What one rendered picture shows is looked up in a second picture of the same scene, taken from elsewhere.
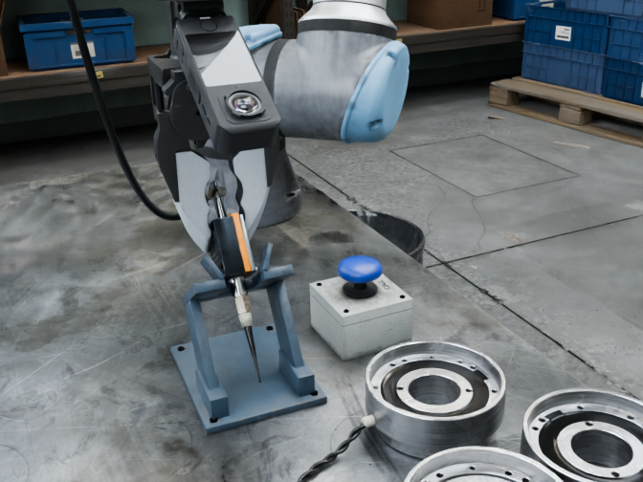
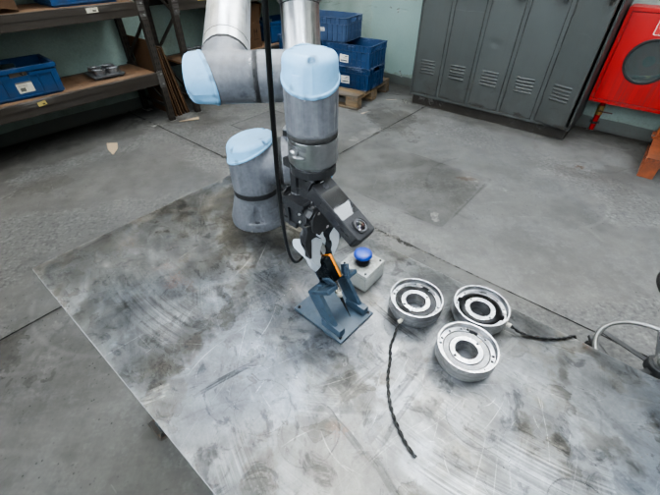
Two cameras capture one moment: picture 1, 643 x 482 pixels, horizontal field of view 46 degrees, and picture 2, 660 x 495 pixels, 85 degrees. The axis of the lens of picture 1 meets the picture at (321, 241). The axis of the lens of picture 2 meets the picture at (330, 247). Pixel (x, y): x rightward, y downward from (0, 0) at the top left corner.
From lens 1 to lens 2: 0.37 m
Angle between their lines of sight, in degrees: 27
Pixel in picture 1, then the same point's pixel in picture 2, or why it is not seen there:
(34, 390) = (251, 349)
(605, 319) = (358, 198)
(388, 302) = (377, 264)
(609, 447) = (477, 304)
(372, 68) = not seen: hidden behind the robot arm
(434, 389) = (411, 298)
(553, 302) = not seen: hidden behind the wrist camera
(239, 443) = (355, 344)
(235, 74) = (348, 209)
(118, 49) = (50, 83)
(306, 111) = not seen: hidden behind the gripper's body
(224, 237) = (329, 266)
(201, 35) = (326, 192)
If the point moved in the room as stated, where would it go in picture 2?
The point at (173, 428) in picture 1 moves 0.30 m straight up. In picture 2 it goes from (325, 347) to (323, 215)
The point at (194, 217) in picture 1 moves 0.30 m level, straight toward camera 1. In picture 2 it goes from (316, 261) to (450, 392)
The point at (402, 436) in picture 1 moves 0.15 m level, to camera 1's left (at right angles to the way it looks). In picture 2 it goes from (416, 323) to (347, 354)
